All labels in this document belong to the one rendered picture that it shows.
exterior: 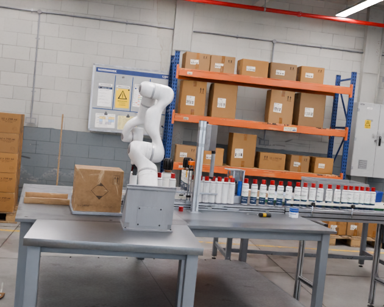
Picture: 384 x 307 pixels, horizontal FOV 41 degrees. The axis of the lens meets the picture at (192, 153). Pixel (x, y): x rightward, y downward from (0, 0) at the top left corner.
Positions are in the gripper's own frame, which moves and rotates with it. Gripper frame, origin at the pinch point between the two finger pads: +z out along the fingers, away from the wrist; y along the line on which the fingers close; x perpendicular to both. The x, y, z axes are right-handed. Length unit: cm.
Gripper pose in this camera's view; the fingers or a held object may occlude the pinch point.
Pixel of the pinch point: (133, 172)
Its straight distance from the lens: 366.9
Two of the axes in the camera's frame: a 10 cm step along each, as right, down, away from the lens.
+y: -2.8, -0.7, 9.6
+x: -9.6, -0.8, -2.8
